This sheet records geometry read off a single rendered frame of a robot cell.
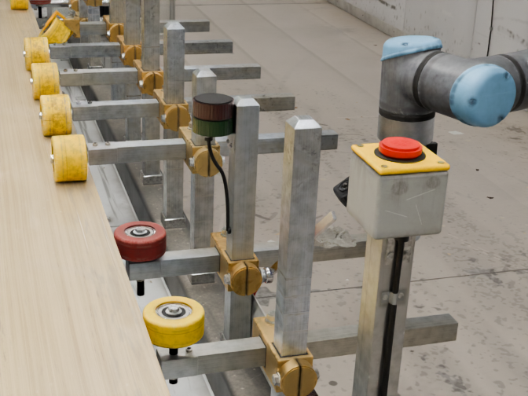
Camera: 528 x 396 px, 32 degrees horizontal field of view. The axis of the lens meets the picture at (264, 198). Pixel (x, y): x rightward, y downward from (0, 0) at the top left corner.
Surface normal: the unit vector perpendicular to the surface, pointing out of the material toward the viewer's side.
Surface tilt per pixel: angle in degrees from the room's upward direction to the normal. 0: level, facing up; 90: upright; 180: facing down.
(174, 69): 90
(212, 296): 0
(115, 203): 0
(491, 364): 0
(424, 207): 90
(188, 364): 90
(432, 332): 90
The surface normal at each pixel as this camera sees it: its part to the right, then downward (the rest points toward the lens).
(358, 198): -0.96, 0.07
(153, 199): 0.04, -0.92
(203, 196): 0.29, 0.38
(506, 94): 0.51, 0.34
